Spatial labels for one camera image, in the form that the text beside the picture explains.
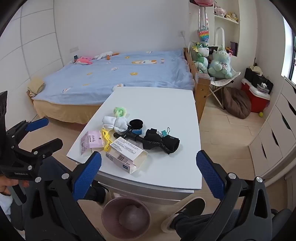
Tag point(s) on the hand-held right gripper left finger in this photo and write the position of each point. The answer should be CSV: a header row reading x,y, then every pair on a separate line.
x,y
89,176

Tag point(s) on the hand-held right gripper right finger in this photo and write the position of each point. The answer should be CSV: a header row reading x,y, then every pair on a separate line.
x,y
209,176

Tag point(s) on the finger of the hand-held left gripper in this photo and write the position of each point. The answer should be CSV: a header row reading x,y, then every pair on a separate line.
x,y
46,148
37,124

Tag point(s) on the pink card packet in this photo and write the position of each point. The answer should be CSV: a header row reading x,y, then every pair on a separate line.
x,y
92,141

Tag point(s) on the pink trash bin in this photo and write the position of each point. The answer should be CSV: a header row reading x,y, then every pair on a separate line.
x,y
111,208

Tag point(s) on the yellow hair clip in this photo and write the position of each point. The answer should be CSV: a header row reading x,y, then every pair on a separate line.
x,y
106,139

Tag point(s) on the white cardboard box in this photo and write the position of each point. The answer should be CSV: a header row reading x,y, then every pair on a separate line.
x,y
126,153

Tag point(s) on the white sock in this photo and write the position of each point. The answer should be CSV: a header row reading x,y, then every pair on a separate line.
x,y
121,124
108,121

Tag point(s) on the blue binder clip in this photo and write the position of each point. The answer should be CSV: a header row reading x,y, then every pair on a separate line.
x,y
164,133
137,132

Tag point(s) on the person's left forearm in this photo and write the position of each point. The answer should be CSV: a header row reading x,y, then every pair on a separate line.
x,y
4,205

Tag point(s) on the person's left hand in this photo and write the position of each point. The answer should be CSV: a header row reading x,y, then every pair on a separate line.
x,y
5,185

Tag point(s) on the bed with tan skirt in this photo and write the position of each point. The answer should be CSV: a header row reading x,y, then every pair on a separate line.
x,y
57,111

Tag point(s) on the tan folded cloth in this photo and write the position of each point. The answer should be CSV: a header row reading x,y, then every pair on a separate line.
x,y
35,85

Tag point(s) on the person's right leg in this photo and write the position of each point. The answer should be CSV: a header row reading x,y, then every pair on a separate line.
x,y
196,220

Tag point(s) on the black hair scrunchie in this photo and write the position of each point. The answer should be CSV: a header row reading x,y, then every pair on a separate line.
x,y
136,123

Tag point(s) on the white wardrobe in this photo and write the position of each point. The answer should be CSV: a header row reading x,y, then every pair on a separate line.
x,y
34,46

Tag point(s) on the brown bean bag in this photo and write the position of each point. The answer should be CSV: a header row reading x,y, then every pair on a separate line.
x,y
237,102

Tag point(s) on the white drawer cabinet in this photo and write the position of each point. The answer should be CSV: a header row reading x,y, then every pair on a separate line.
x,y
277,129

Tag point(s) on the red cooler box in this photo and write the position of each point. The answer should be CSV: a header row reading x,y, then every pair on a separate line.
x,y
254,99

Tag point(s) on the white goose plush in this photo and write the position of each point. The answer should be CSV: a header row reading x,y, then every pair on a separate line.
x,y
103,55

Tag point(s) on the clear tissue box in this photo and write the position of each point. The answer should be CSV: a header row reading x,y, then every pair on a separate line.
x,y
263,88

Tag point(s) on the black bag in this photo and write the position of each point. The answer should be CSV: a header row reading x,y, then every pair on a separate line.
x,y
259,78

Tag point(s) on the teal plush toy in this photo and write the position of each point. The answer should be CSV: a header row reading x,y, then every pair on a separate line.
x,y
218,64

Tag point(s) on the bed with blue blanket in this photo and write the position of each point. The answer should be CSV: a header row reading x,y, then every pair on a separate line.
x,y
138,74

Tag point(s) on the green dragon plush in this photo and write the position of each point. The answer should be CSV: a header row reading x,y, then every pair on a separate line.
x,y
201,60

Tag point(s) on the cream hat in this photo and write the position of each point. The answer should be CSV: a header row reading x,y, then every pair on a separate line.
x,y
255,69

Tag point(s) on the black box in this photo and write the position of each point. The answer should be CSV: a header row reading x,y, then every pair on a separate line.
x,y
212,49

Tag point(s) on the dark purple box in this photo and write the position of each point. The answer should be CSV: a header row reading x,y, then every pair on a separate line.
x,y
234,47

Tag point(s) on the rainbow bubble bag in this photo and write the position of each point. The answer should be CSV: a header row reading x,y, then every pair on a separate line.
x,y
203,36

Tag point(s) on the white loop fan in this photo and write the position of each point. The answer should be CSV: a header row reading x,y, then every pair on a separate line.
x,y
215,34

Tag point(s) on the window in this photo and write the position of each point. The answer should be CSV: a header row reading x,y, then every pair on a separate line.
x,y
292,58

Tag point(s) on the white shelf unit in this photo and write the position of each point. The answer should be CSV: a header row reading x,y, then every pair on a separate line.
x,y
227,30

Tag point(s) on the yellow plush toy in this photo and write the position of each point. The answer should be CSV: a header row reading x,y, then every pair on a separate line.
x,y
232,16

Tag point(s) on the white pink plush toy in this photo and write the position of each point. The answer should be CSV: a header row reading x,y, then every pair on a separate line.
x,y
219,10

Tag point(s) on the pink plush on shelf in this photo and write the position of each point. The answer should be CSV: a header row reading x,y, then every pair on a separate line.
x,y
203,1

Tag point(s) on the wooden bed frame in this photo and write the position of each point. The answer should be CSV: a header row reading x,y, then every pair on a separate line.
x,y
201,92

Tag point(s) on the white wall socket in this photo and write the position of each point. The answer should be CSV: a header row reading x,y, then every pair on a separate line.
x,y
181,33

